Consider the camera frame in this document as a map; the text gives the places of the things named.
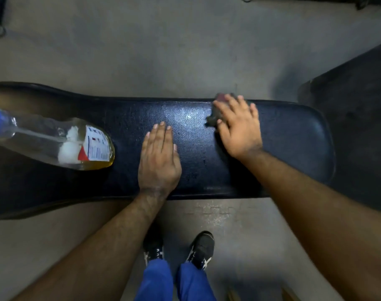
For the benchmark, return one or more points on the person's right little finger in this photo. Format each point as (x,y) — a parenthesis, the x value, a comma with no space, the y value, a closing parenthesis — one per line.
(254,111)

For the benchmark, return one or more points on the person's blue trousers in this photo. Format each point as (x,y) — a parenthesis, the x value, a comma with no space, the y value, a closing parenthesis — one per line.
(156,283)

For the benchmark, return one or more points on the person's left middle finger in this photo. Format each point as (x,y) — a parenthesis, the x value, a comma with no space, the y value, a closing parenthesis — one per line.
(161,136)

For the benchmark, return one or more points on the black padded bench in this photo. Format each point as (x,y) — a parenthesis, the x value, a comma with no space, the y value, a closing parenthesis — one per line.
(284,137)

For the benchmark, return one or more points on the person's left little finger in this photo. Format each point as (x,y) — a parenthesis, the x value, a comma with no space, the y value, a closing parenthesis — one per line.
(146,143)

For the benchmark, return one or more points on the person's right middle finger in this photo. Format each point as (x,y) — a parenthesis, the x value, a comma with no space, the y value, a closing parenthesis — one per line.
(233,104)

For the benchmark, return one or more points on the person's right forearm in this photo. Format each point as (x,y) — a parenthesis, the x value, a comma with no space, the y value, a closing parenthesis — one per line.
(328,228)

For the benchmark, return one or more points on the person's black right shoe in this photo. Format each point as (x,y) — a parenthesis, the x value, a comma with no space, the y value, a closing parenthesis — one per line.
(202,250)

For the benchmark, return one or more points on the person's left hand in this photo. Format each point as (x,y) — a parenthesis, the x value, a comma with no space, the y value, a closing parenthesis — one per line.
(159,169)

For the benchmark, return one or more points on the person's black left shoe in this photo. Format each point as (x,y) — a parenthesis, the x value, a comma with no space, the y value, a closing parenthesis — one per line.
(153,244)

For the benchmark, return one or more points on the person's right hand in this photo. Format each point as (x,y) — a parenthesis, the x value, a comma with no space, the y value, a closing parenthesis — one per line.
(242,134)

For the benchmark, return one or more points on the black rubber floor mat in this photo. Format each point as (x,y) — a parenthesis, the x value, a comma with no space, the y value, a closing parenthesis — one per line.
(360,122)

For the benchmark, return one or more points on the clear spray bottle yellow liquid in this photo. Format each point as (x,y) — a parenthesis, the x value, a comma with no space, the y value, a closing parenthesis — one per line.
(43,144)

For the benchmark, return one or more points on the person's black shoe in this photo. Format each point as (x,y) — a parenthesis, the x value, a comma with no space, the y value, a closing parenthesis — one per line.
(153,244)
(202,250)

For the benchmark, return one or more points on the person's left forearm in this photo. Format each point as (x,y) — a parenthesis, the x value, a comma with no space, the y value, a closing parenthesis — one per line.
(99,257)

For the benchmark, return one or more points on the dark grey cleaning cloth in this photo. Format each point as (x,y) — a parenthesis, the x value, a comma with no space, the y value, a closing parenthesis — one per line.
(213,117)

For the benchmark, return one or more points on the person's left thumb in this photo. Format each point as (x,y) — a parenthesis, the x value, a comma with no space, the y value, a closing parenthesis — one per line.
(177,158)

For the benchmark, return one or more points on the person's right thumb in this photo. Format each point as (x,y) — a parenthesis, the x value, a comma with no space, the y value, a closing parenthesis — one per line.
(222,129)

